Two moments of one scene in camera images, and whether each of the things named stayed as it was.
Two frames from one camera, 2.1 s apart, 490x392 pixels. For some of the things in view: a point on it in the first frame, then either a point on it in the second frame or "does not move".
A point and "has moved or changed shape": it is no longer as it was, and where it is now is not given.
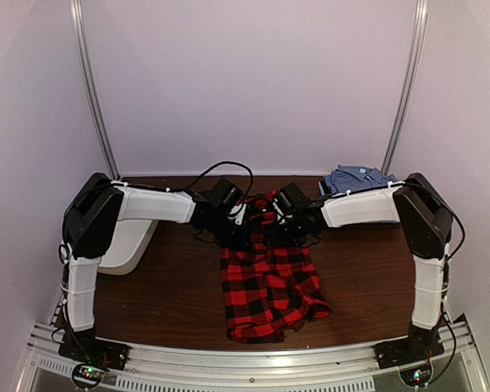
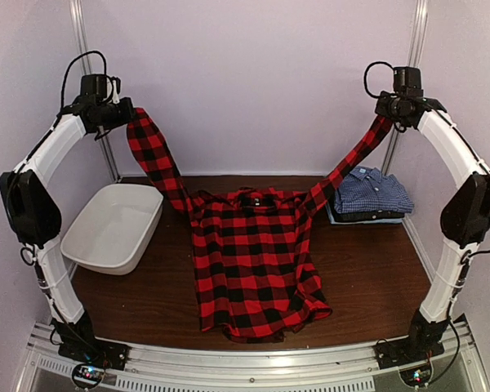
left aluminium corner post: (77, 13) does not move
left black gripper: (242, 239) -> (128, 114)
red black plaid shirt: (269, 283) has moved or changed shape
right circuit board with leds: (416, 376) does not move
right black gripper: (278, 238) -> (381, 106)
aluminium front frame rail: (458, 367) does not move
